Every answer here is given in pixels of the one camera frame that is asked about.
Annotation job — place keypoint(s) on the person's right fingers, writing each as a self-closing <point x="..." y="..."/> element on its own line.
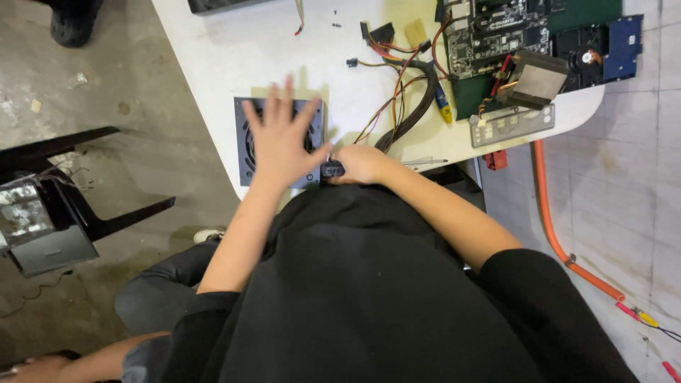
<point x="348" y="157"/>

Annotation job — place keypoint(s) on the clear plastic scrap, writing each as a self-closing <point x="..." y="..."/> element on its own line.
<point x="76" y="80"/>

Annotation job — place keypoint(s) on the blue yellow screwdriver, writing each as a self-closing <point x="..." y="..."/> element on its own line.
<point x="442" y="104"/>

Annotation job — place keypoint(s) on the small black screws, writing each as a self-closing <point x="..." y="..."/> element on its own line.
<point x="336" y="24"/>

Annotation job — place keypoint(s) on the black flat power connector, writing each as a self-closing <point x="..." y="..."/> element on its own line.
<point x="380" y="33"/>

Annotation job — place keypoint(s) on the person's right hand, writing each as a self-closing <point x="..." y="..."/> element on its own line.
<point x="364" y="164"/>

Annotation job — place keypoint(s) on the person's left hand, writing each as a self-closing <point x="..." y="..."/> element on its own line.
<point x="279" y="151"/>

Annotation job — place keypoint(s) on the person's black shirt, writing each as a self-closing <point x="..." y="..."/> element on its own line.
<point x="372" y="298"/>

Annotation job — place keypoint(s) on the person's grey trouser leg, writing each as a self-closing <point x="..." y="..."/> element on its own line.
<point x="159" y="287"/>

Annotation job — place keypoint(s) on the blue circuit board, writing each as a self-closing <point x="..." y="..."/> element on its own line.
<point x="622" y="48"/>

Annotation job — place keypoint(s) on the beige flat piece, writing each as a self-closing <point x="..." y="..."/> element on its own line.
<point x="416" y="33"/>

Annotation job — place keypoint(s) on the black hard drive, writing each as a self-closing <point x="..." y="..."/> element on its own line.
<point x="580" y="58"/>

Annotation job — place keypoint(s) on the black rubber wheel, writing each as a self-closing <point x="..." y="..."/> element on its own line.
<point x="74" y="21"/>

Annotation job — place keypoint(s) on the green work mat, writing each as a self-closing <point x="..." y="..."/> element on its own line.
<point x="585" y="10"/>

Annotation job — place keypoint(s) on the black computer motherboard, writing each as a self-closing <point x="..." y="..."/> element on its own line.
<point x="489" y="32"/>

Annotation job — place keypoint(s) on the grey power supply unit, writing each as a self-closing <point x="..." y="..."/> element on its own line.
<point x="246" y="154"/>

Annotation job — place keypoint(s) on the black power plug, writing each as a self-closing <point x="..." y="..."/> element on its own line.
<point x="332" y="169"/>

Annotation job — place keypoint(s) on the thin silver metal tool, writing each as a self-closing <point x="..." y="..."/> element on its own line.
<point x="425" y="161"/>

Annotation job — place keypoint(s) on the silver port shield plate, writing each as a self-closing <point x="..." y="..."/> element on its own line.
<point x="510" y="126"/>

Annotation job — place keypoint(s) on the metal heatsink cooler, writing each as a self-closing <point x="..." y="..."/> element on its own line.
<point x="534" y="80"/>

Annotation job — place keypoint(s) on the white shoe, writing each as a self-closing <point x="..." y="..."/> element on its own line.
<point x="207" y="235"/>

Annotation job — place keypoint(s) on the small red plastic part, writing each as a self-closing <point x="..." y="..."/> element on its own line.
<point x="496" y="159"/>

